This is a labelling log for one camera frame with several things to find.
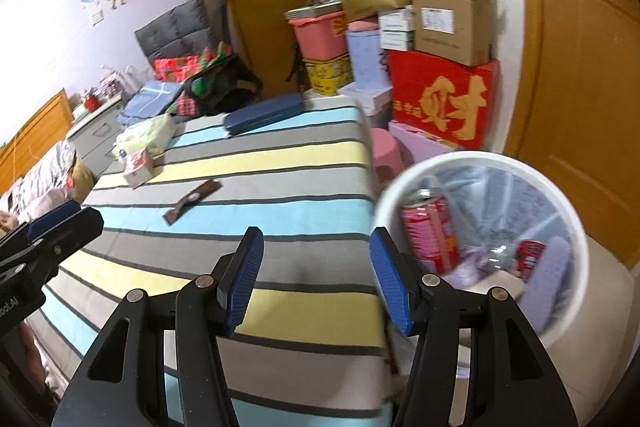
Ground navy blue pencil case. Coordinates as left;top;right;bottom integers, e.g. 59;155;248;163
224;93;305;135

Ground brown flat wrapper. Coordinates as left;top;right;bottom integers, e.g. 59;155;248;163
163;179;221;227

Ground white trash bin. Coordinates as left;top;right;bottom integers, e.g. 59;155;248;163
373;150;589;348

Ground purple foam net sleeve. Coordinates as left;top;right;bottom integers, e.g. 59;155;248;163
518;236;572;334

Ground wooden door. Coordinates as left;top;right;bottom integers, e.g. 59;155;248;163
506;0;639;268

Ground grey drawer cabinet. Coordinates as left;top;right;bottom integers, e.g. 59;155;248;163
66;93;126;176

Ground striped table cloth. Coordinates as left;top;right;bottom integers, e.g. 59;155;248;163
28;96;392;426

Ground red gift box gold character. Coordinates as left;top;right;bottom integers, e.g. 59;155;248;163
387;51;500;150

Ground red patterned blanket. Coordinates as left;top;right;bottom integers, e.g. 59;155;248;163
153;42;232;82

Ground floral bedding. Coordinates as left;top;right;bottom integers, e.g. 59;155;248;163
1;140;96;236

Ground pink plastic storage bin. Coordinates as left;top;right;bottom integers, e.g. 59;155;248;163
288;11;348;61

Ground pink plastic stool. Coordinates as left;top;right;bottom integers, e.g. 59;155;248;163
370;128;411;186

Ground black bag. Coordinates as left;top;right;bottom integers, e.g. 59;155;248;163
183;54;262;116

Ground small red white box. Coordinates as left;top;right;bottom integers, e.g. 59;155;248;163
122;147;154;188

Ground dark grey padded headboard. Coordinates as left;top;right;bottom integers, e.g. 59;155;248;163
134;0;231;64

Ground yellow-green tissue pack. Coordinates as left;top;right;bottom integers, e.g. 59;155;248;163
112;114;177;162

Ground brown cardboard box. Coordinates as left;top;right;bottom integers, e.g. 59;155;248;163
412;0;495;66

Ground lavender plastic container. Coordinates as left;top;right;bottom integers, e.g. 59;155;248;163
346;23;390;91

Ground blue folded cloth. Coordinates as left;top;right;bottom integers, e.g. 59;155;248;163
117;80;182;128

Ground white stacked boxes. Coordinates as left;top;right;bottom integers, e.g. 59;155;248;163
378;5;414;52

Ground yellow patterned box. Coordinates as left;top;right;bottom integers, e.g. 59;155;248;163
304;53;354;96

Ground red drink can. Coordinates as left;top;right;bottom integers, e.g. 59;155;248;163
400;188;460;274

